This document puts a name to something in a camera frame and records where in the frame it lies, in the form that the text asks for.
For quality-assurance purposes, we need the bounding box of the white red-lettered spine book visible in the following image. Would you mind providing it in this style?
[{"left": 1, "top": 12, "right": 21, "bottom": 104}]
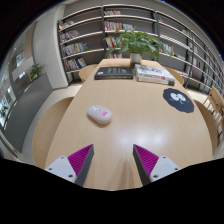
[{"left": 135, "top": 75, "right": 175, "bottom": 87}]

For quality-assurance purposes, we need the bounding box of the grey low counter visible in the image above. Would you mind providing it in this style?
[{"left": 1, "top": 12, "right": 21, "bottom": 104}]
[{"left": 2, "top": 73, "right": 54, "bottom": 154}]

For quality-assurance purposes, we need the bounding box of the wooden slat-frame chair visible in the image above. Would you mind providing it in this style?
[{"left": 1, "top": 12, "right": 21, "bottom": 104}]
[{"left": 202, "top": 85, "right": 224, "bottom": 125}]

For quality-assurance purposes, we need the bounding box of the white illustrated cover book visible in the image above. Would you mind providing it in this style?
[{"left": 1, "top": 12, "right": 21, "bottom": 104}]
[{"left": 133, "top": 63, "right": 176, "bottom": 83}]

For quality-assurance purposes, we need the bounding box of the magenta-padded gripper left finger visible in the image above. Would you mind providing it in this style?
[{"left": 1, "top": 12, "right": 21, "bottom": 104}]
[{"left": 44, "top": 143, "right": 95, "bottom": 188}]

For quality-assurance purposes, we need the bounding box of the dark cartoon-eyed mouse pad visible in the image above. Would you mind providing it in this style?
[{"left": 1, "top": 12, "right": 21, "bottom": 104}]
[{"left": 162, "top": 87, "right": 195, "bottom": 114}]

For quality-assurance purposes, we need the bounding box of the small leafy background plant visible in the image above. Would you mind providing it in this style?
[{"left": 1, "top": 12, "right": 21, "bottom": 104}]
[{"left": 29, "top": 63, "right": 46, "bottom": 81}]

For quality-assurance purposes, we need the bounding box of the grey bookshelf unit with books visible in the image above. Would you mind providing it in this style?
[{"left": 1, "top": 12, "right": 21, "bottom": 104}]
[{"left": 56, "top": 3, "right": 224, "bottom": 98}]

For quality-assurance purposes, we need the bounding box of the pink computer mouse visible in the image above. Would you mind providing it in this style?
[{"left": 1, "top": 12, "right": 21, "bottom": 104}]
[{"left": 87, "top": 104, "right": 113, "bottom": 125}]

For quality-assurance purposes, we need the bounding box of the green potted plant white pot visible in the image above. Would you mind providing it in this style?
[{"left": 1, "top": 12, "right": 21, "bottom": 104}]
[{"left": 103, "top": 28, "right": 171, "bottom": 68}]

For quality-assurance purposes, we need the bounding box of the rounded wooden shell chair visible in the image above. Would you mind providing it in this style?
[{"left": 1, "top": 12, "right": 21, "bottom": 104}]
[
  {"left": 32, "top": 96, "right": 76, "bottom": 170},
  {"left": 78, "top": 63, "right": 100, "bottom": 83},
  {"left": 194, "top": 99, "right": 220, "bottom": 156},
  {"left": 164, "top": 66, "right": 185, "bottom": 86}
]

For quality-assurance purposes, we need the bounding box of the black hardcover book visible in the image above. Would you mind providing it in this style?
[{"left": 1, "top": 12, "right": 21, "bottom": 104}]
[{"left": 93, "top": 66, "right": 134, "bottom": 81}]

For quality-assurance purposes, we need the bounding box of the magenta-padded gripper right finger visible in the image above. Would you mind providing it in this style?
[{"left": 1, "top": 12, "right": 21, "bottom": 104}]
[{"left": 132, "top": 143, "right": 182, "bottom": 187}]

